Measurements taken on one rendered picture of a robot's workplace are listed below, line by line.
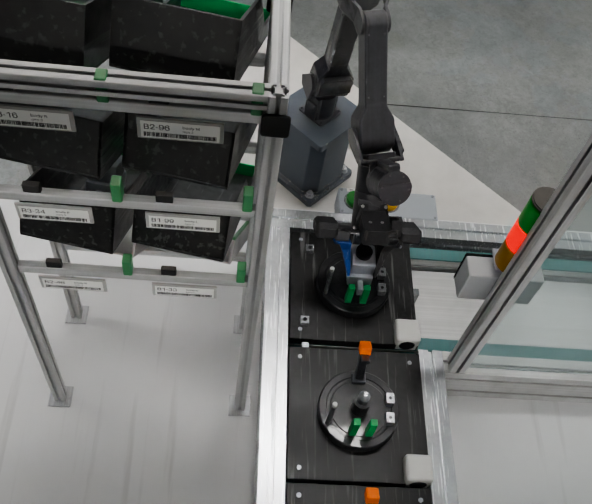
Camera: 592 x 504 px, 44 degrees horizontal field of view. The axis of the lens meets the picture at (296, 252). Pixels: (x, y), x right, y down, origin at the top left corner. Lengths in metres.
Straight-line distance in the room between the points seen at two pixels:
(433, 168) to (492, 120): 1.47
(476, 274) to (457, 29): 2.55
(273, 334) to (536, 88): 2.34
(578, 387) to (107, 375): 0.89
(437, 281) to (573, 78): 2.20
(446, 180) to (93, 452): 0.99
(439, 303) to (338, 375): 0.31
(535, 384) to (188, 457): 0.66
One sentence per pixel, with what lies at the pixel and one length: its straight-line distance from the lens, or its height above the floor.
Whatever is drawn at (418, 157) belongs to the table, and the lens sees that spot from 1.82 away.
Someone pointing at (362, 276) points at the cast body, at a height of 1.05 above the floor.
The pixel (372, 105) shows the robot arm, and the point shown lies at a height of 1.31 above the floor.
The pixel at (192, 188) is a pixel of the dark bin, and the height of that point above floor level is 1.23.
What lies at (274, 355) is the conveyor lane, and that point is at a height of 0.95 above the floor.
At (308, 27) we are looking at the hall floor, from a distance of 3.45.
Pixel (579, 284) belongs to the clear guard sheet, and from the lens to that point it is 1.20.
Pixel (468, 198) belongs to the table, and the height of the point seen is 0.86.
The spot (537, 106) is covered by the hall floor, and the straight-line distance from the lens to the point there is 3.41.
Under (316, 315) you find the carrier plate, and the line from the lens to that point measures 1.38.
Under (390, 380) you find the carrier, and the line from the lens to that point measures 1.35.
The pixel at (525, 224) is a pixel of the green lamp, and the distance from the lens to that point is 1.08.
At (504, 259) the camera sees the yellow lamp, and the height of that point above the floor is 1.29.
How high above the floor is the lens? 2.17
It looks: 56 degrees down
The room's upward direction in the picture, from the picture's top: 11 degrees clockwise
